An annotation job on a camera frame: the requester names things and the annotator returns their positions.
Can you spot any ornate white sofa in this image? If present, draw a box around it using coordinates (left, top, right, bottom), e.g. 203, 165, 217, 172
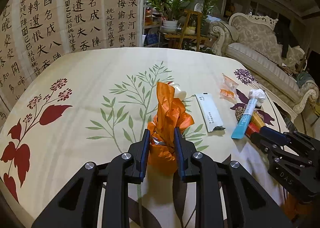
208, 13, 319, 114

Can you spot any black garment on sofa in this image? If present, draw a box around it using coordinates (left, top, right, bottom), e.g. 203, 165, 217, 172
273, 14, 299, 59

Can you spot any orange transparent snack wrapper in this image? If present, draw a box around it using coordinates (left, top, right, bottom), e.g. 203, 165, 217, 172
220, 74, 239, 104

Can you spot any tall green plant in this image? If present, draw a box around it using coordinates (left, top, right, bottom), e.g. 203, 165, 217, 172
201, 0, 220, 35

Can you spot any calligraphy folding screen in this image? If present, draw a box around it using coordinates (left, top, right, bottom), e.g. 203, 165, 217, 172
1, 0, 142, 122

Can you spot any white crumpled tissue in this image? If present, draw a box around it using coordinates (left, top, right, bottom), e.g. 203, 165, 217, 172
248, 89, 266, 108

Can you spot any orange plastic bag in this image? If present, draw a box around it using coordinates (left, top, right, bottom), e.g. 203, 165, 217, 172
148, 82, 194, 176

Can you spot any small white yogurt bottle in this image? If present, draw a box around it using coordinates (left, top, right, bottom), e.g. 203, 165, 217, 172
168, 82, 187, 101

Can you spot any red cylindrical can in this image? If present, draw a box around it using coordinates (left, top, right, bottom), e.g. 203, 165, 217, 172
245, 122, 260, 138

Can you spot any floral cream tablecloth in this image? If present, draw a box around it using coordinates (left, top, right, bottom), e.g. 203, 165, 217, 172
1, 48, 284, 227

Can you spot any wooden plant stand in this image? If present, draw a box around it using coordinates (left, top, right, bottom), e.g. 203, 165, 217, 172
164, 9, 208, 51

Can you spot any potted plant white pot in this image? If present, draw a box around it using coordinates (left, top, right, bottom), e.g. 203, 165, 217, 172
145, 0, 191, 34

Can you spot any metal storage shelf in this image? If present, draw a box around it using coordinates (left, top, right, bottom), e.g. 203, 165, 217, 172
143, 4, 162, 47

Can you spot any gold cylindrical can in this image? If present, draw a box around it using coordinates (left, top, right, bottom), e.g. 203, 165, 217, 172
251, 110, 265, 129

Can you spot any white flat sachet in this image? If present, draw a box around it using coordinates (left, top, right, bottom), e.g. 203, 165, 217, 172
195, 92, 225, 132

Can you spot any blue toothpaste tube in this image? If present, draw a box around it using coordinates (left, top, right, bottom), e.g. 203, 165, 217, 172
231, 98, 258, 139

